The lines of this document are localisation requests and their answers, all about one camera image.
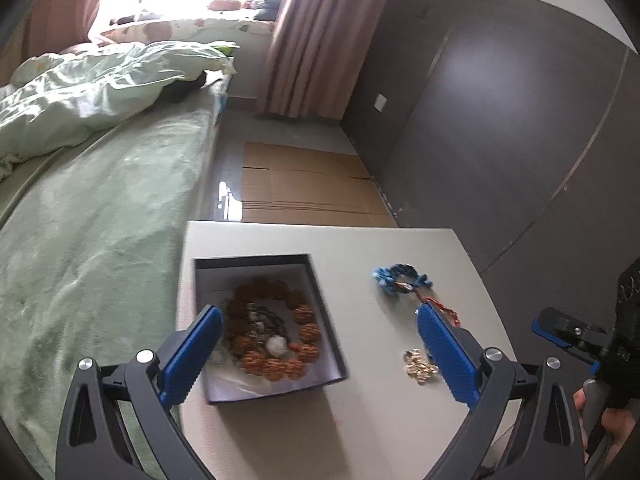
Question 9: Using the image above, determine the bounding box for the right hand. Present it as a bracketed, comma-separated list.
[572, 389, 640, 461]

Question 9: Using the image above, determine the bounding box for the floral pillow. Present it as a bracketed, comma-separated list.
[101, 18, 276, 44]

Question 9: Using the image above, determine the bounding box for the red cord bracelet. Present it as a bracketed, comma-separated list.
[422, 296, 464, 328]

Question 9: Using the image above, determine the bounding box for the pink curtain left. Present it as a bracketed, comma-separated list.
[22, 0, 100, 58]

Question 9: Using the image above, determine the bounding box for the black camera box right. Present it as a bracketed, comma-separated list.
[615, 259, 640, 346]

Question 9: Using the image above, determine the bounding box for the blue bead bracelet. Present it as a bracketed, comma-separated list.
[371, 262, 433, 298]

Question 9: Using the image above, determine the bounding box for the light green duvet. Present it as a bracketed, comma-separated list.
[1, 41, 235, 179]

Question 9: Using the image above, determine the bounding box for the gold chain jewelry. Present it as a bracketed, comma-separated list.
[402, 349, 439, 386]

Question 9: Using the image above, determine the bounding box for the pink curtain right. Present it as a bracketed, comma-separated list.
[257, 0, 386, 120]

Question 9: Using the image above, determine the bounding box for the flattened cardboard sheet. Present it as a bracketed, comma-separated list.
[241, 142, 396, 228]

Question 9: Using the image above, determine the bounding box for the black jewelry box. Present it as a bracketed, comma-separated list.
[193, 254, 348, 404]

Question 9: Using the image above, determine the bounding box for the brown rudraksha bead bracelet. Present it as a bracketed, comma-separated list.
[219, 277, 324, 384]

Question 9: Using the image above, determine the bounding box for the green bed sheet bed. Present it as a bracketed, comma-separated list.
[1, 80, 226, 479]

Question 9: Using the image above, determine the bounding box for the white wall socket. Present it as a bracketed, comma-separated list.
[373, 94, 387, 113]

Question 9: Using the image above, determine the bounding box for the pink curtain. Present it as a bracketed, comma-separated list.
[257, 0, 386, 120]
[22, 0, 100, 58]

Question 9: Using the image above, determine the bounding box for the green box on bed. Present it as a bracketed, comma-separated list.
[213, 44, 240, 58]

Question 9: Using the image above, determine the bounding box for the black garment on bed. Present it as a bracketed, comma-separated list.
[156, 70, 206, 104]

